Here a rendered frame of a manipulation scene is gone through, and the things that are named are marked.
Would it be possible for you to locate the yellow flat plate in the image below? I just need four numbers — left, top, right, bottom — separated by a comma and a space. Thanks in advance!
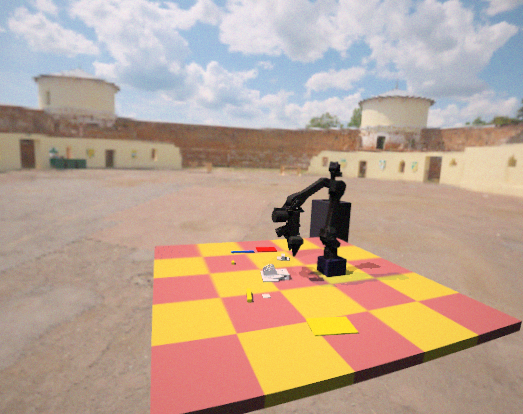
305, 317, 358, 336

